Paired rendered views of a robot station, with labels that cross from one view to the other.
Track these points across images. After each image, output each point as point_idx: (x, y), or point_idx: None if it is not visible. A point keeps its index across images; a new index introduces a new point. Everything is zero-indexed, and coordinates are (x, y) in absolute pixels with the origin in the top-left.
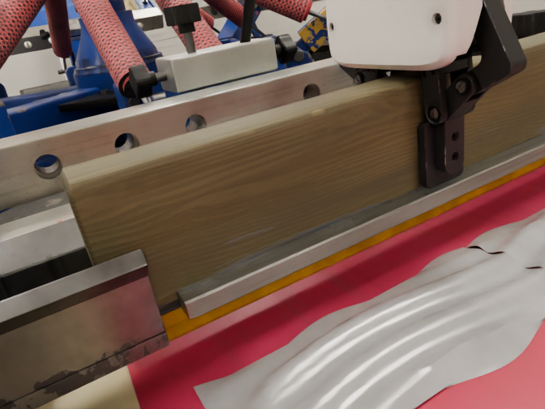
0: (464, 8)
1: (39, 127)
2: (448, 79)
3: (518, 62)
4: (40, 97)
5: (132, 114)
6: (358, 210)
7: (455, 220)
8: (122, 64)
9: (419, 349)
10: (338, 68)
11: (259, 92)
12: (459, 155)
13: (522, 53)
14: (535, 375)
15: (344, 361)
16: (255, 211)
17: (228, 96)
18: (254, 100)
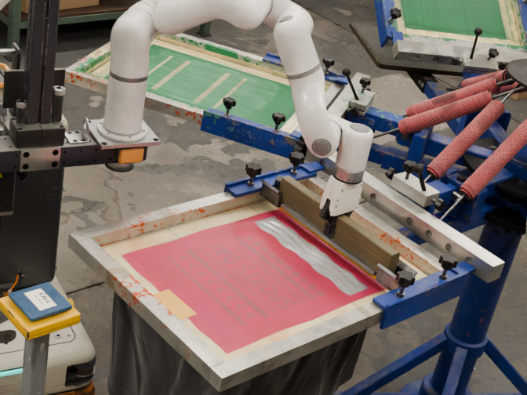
0: (321, 201)
1: None
2: (336, 218)
3: (320, 215)
4: (495, 139)
5: None
6: (312, 222)
7: (333, 252)
8: (432, 162)
9: (283, 236)
10: (422, 222)
11: (394, 204)
12: (327, 231)
13: (322, 215)
14: (279, 246)
15: (280, 229)
16: (298, 204)
17: (385, 197)
18: (391, 205)
